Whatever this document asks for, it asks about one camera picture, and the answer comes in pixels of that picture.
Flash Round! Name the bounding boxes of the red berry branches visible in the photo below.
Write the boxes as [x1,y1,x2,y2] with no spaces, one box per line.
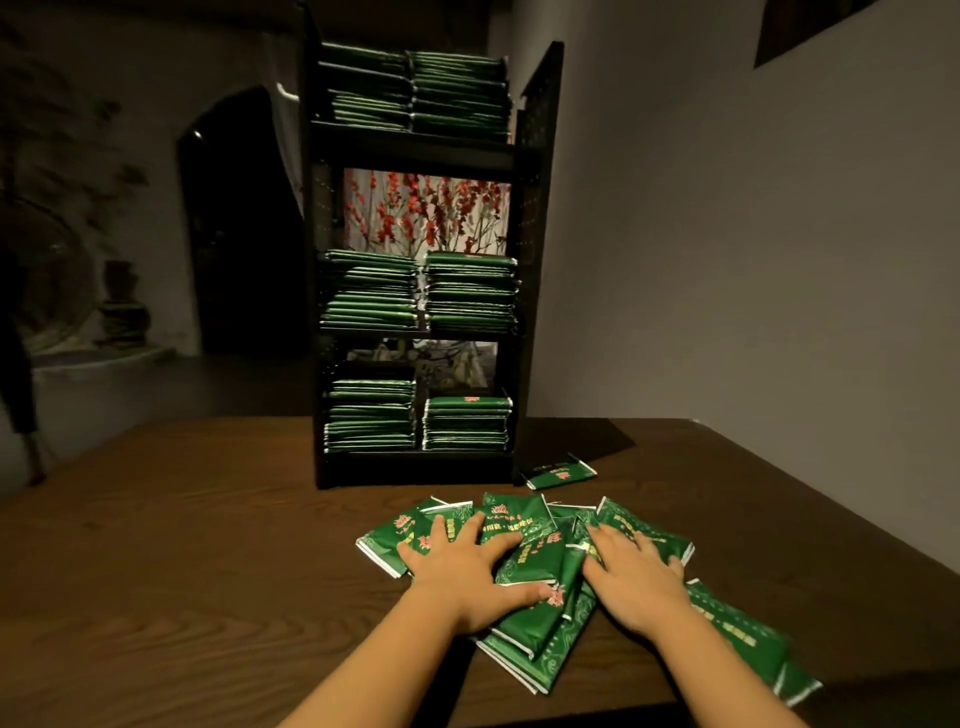
[342,168,512,257]

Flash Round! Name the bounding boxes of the black metal shelf rack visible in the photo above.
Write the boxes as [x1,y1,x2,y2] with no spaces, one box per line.
[297,7,567,492]

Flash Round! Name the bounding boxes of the dark vase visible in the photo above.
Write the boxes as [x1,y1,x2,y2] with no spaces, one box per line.
[94,259,152,354]

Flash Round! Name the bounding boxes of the pile of green packets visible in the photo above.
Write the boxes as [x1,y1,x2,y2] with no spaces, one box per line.
[354,454,824,707]

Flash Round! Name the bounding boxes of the bare branched tree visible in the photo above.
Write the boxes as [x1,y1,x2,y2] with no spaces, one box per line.
[0,60,152,264]

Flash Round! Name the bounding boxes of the black standing fan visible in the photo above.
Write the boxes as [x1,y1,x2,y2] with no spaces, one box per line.
[0,195,95,485]

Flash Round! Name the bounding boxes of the person's left forearm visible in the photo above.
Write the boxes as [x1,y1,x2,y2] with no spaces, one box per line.
[277,592,470,728]

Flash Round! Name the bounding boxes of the person's right hand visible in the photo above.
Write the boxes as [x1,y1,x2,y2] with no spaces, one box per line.
[582,520,695,647]

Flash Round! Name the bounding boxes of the person's left hand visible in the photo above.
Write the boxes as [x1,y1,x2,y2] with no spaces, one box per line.
[394,511,557,639]

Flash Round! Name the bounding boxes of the person's right forearm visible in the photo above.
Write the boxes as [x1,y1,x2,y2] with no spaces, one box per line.
[645,607,812,728]

